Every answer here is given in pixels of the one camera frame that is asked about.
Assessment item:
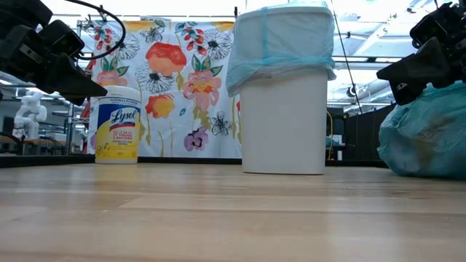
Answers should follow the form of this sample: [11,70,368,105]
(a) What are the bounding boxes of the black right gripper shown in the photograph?
[376,1,466,106]

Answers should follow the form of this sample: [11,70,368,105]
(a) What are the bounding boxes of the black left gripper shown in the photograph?
[0,0,108,106]

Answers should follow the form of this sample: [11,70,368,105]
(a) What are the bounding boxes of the teal trash bag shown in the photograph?
[376,82,466,180]

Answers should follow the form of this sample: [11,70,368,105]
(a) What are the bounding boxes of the light blue trash bag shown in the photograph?
[225,1,338,98]

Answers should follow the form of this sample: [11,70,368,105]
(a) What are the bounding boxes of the white plastic trash bin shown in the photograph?
[238,68,328,175]

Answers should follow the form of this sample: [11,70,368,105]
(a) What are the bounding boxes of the Lysol wipes canister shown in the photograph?
[95,85,142,164]

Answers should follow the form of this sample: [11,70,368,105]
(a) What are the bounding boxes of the black monitor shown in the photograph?
[326,107,346,146]

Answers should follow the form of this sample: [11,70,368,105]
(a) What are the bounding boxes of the floral print cloth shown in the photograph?
[87,20,243,159]

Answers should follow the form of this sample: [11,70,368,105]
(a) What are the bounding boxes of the metal wire rack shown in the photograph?
[65,5,96,156]

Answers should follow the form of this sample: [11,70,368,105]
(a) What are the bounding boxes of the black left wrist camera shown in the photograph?
[38,20,86,59]

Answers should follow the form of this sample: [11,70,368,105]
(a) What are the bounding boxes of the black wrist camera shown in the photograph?
[409,3,460,50]
[38,20,86,59]

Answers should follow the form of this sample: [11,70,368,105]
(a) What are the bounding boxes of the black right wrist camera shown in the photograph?
[409,3,460,50]

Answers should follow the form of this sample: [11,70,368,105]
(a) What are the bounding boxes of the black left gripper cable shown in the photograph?
[63,0,127,61]

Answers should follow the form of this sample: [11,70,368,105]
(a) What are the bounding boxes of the black partition wall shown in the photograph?
[344,103,396,161]

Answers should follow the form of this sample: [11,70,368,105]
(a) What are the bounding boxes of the black aluminium table frame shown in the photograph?
[0,154,389,169]

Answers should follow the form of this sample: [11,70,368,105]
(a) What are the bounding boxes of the yellow cable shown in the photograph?
[326,111,334,161]

